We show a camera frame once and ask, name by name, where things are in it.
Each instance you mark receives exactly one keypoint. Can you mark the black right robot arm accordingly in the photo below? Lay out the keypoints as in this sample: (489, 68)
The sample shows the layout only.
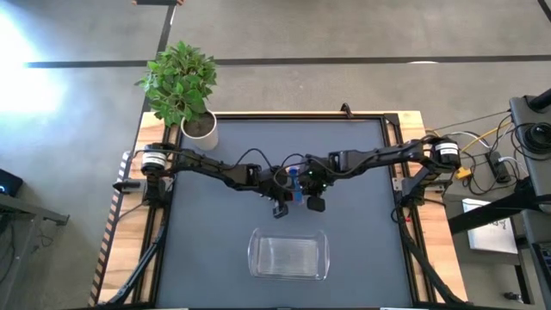
(379, 156)

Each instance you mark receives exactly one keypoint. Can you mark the black flat device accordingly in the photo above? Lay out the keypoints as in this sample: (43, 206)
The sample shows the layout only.
(9, 183)

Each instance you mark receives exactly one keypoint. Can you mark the blue measuring cup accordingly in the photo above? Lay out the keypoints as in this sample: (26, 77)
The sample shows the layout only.
(298, 189)

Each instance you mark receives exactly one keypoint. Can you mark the black metal rig frame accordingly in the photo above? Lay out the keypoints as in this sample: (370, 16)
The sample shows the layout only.
(301, 116)

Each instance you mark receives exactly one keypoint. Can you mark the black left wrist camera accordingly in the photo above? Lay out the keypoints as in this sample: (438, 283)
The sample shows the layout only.
(280, 211)

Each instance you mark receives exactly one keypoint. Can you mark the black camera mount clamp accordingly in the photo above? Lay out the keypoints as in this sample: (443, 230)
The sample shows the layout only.
(346, 109)

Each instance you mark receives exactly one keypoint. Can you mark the black diagonal beam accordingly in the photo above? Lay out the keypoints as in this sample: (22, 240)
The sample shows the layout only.
(490, 215)

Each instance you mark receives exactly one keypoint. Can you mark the grey side desk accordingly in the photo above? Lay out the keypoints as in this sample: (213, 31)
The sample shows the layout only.
(26, 211)

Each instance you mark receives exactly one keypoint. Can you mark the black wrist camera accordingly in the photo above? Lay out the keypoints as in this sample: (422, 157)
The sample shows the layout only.
(316, 204)
(280, 211)

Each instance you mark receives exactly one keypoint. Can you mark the white plant pot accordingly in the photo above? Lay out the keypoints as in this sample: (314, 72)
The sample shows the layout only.
(211, 140)

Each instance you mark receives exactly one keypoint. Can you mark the small red tag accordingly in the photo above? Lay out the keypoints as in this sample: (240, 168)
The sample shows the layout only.
(406, 218)

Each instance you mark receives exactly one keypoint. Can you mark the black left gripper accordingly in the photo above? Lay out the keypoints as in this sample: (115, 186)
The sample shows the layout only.
(271, 185)

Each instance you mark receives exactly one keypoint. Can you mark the clear plastic basket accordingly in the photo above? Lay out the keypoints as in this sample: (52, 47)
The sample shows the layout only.
(288, 256)

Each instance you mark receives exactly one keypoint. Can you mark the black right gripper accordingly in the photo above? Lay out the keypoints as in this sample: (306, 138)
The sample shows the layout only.
(317, 176)

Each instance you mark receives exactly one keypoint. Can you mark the small black connector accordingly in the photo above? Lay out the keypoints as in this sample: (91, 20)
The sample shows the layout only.
(513, 296)

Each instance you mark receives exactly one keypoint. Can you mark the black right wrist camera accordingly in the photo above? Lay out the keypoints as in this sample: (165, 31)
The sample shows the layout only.
(316, 204)

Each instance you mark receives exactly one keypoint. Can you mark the grey equipment stand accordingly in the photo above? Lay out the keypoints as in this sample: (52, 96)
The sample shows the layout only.
(529, 112)

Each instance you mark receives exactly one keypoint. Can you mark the black power strip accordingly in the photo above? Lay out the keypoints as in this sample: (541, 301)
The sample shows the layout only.
(499, 168)

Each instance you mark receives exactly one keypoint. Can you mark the green leafy plant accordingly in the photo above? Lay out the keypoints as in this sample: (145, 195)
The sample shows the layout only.
(181, 86)

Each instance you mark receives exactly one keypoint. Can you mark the black yellow striped strip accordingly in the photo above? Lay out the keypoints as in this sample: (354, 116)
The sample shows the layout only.
(105, 249)

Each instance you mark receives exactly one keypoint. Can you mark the white paper sheet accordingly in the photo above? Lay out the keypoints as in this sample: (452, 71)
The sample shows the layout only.
(490, 237)

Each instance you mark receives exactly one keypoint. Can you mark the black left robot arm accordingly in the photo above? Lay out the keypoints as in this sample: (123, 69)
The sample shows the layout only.
(206, 165)

